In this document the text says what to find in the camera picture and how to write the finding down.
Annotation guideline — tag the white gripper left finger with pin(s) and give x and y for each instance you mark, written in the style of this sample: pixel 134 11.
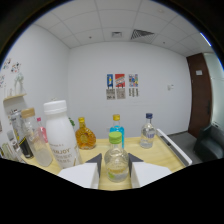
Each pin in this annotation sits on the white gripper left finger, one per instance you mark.
pixel 80 175

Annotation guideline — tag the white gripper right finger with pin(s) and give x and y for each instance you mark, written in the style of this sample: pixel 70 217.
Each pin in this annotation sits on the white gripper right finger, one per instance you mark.
pixel 150 173

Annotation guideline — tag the clear bottle green cap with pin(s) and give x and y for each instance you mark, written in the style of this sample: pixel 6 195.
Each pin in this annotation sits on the clear bottle green cap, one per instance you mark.
pixel 116 160

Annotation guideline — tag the two-tier wooden shelf rack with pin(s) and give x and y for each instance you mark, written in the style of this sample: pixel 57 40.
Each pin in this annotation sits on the two-tier wooden shelf rack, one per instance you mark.
pixel 156 154

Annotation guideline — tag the round amber bottle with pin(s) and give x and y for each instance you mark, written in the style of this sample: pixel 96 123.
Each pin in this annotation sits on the round amber bottle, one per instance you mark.
pixel 85 137

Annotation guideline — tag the clear bottle blue cap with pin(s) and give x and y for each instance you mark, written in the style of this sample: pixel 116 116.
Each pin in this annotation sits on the clear bottle blue cap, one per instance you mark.
pixel 148 135

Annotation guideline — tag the large white bottle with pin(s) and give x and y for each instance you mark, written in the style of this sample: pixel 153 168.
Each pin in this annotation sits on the large white bottle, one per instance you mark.
pixel 61 136

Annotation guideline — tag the glass jar wooden lid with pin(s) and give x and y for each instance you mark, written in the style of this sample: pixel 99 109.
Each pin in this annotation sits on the glass jar wooden lid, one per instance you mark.
pixel 36 143

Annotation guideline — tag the blue bottle yellow cap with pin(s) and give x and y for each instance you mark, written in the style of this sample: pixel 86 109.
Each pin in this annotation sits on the blue bottle yellow cap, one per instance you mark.
pixel 117 130

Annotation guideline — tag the small pink bottle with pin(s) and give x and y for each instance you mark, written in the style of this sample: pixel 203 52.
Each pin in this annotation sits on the small pink bottle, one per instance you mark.
pixel 42 131

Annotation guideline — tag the brown door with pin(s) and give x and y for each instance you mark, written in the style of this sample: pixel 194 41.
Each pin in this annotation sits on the brown door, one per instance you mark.
pixel 199 96

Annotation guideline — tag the ceiling air vent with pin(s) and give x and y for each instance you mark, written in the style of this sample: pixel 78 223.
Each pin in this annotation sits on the ceiling air vent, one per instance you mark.
pixel 141 34

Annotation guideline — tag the square ceiling fixture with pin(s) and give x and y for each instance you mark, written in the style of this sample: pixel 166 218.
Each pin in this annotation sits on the square ceiling fixture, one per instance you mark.
pixel 116 34

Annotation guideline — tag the white wall switch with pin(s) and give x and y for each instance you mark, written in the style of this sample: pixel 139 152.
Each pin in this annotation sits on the white wall switch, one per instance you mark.
pixel 170 87

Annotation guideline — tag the multicolour wall poster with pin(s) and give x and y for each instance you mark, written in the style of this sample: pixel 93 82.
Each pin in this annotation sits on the multicolour wall poster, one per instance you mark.
pixel 133 85

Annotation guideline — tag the blue wall poster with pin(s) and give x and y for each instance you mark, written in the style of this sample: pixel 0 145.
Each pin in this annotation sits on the blue wall poster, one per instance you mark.
pixel 110 86

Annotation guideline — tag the wooden wall shelf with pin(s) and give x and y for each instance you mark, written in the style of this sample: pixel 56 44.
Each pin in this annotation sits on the wooden wall shelf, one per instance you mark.
pixel 14 97

